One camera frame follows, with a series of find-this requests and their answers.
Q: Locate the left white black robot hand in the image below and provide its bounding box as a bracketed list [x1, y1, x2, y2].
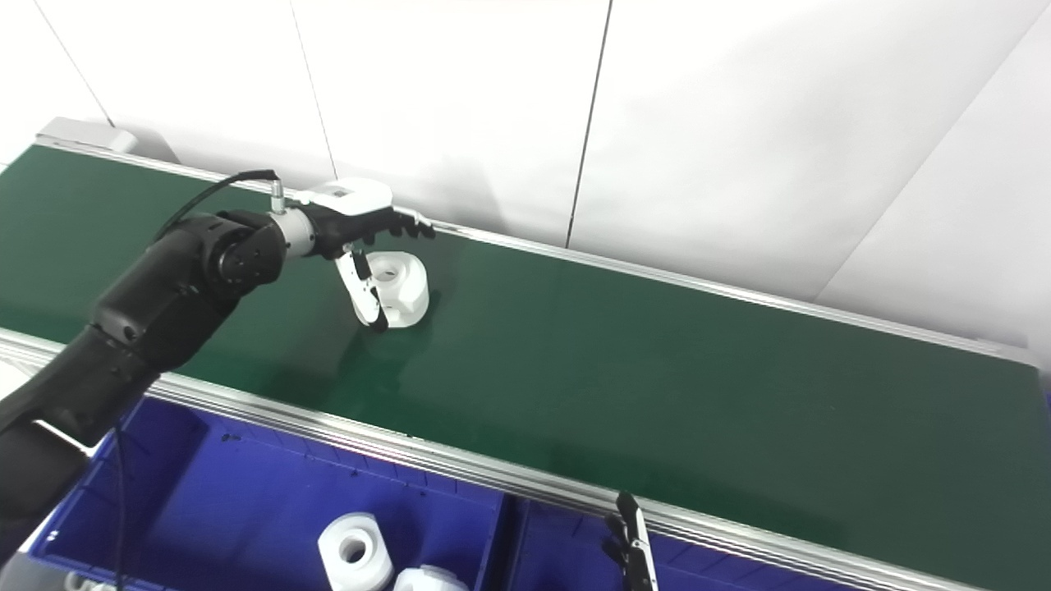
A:
[296, 177, 438, 333]

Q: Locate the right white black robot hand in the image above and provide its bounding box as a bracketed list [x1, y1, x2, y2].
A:
[602, 491, 659, 591]

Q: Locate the white round plastic part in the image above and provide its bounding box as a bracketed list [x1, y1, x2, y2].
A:
[361, 251, 432, 329]

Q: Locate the blue plastic bin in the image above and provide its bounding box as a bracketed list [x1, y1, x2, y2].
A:
[501, 497, 871, 591]
[25, 394, 514, 591]

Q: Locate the green conveyor belt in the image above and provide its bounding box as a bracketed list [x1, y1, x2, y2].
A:
[0, 135, 1051, 591]

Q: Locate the white cylindrical plastic part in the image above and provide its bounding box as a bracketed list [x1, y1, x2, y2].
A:
[392, 565, 470, 591]

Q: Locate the grey conveyor motor box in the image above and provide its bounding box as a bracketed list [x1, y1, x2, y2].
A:
[37, 117, 177, 163]

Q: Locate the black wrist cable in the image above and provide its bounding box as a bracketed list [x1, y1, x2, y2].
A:
[152, 168, 287, 239]

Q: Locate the white ring-shaped plastic part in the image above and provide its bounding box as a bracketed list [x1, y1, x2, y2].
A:
[318, 512, 395, 591]

